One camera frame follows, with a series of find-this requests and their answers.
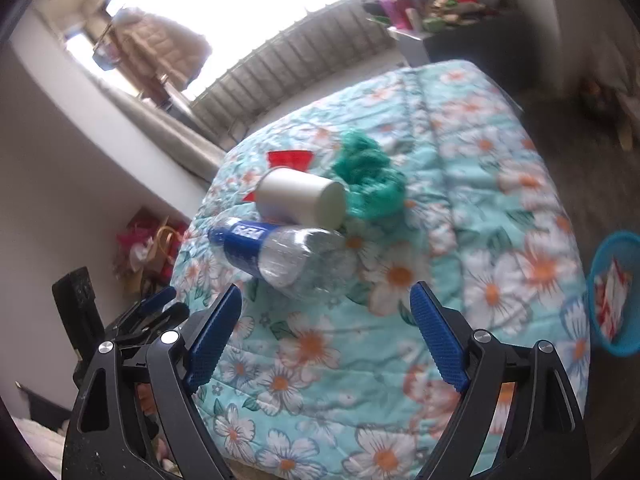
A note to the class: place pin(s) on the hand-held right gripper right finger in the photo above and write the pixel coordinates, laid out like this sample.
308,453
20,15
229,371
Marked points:
440,340

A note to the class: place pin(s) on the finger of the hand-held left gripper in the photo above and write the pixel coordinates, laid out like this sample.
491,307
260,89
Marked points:
152,302
162,321

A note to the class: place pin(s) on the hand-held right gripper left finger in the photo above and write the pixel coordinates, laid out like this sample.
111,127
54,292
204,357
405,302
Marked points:
212,340

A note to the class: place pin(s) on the clear bottle with blue label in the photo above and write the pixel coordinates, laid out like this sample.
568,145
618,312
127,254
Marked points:
295,255

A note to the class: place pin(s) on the white paper cup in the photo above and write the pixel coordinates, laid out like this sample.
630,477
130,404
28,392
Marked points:
295,195

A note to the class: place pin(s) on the clear red-printed plastic packaging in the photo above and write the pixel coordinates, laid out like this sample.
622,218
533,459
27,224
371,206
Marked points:
612,300

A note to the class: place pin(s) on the blue plastic basket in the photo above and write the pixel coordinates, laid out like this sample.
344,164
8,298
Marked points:
620,347

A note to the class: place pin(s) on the filled white plastic bag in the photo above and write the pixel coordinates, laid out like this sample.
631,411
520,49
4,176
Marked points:
140,255

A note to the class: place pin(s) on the tan tote bag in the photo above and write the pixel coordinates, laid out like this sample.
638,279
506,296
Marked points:
167,255

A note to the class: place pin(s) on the green plastic bag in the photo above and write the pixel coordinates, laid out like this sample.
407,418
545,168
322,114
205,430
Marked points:
370,185

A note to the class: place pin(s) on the floral teal blanket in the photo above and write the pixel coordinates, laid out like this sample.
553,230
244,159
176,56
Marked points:
450,170

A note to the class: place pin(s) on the beige down jacket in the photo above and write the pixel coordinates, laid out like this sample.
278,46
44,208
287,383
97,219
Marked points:
160,45

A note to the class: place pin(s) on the metal balcony railing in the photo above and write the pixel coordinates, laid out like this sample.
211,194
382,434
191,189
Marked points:
300,55

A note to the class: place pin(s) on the grey cabinet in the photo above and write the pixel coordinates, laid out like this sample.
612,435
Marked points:
475,45

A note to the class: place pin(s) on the large window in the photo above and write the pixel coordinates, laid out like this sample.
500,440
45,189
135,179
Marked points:
200,0

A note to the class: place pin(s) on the small white bottle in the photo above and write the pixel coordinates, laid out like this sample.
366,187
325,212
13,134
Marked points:
413,19

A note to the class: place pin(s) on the pile of small packets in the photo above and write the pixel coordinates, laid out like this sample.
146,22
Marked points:
450,12

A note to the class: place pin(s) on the pink bottle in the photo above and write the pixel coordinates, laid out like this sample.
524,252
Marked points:
390,7

